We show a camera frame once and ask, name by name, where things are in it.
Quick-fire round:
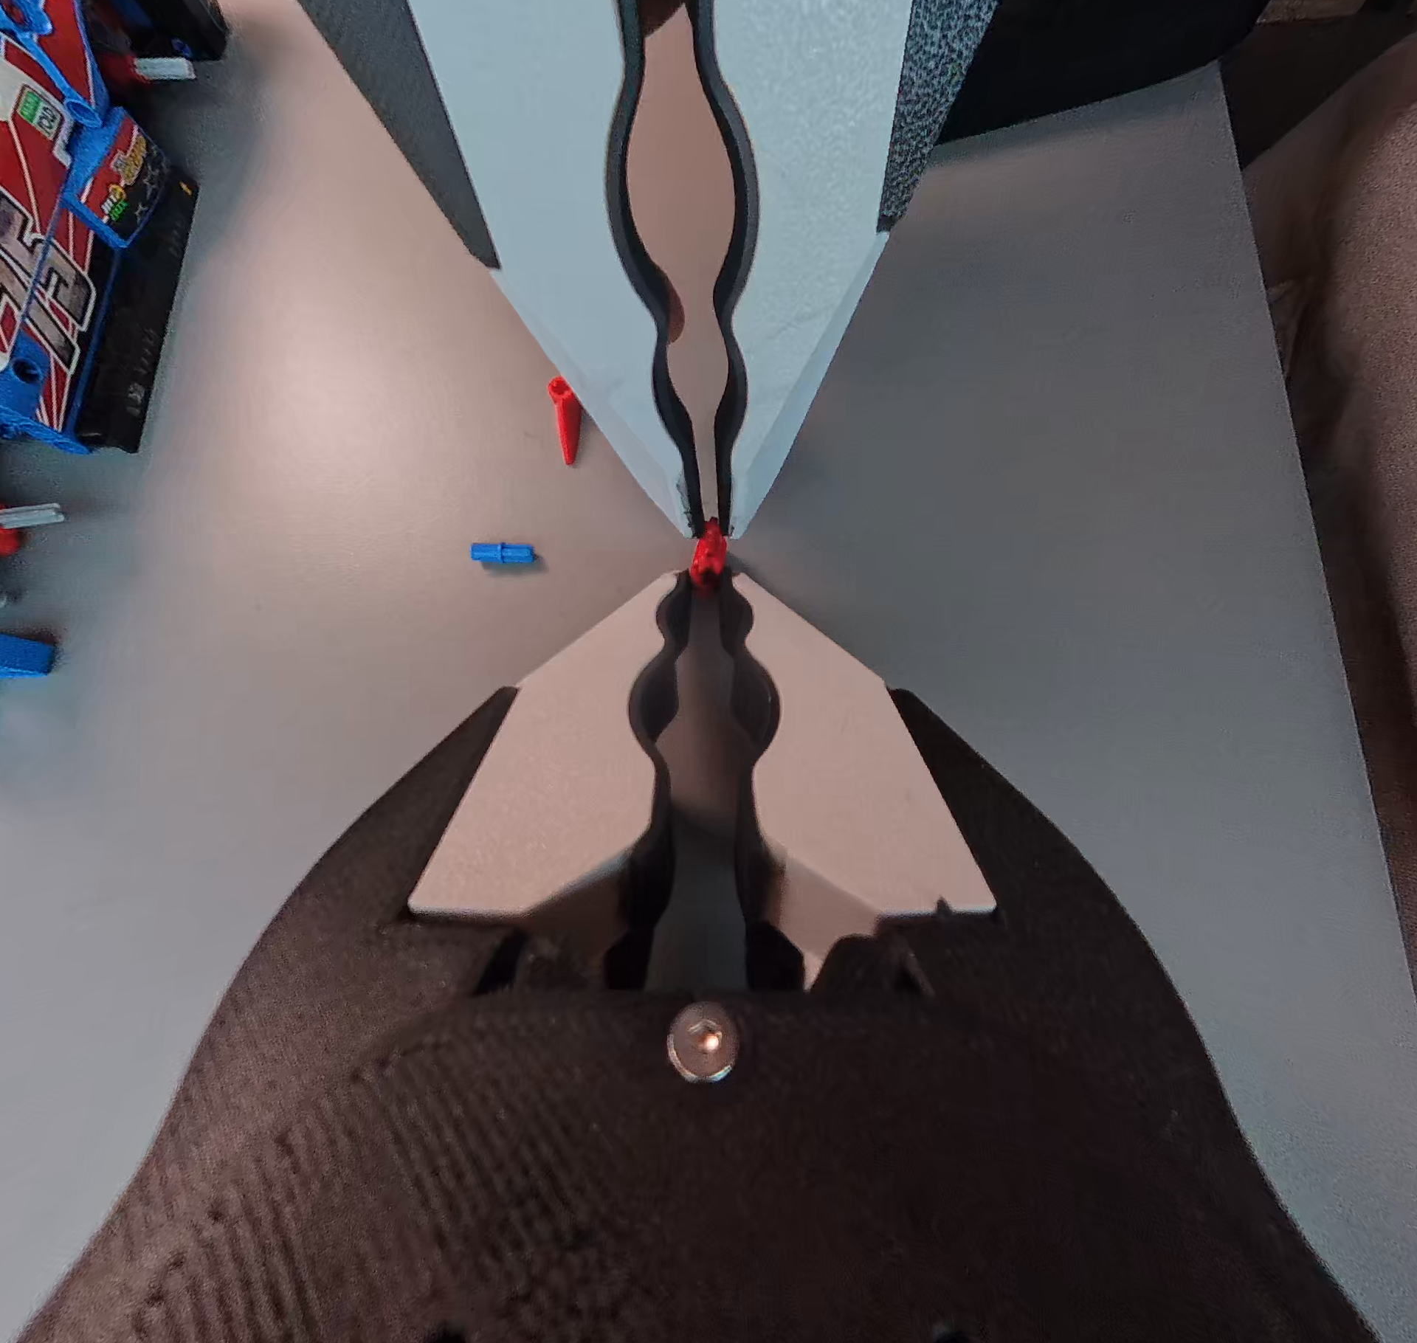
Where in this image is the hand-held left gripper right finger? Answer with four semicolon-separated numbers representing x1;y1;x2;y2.
718;571;998;992

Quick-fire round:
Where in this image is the person's black shirt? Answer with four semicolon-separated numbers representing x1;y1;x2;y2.
939;0;1292;146

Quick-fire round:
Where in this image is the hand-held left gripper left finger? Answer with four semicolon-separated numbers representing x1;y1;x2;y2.
407;571;696;992

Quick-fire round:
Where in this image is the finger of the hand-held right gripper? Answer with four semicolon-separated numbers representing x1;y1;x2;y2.
380;0;699;534
694;0;928;540

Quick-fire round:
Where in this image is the blue red brick toy car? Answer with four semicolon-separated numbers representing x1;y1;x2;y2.
0;0;232;455

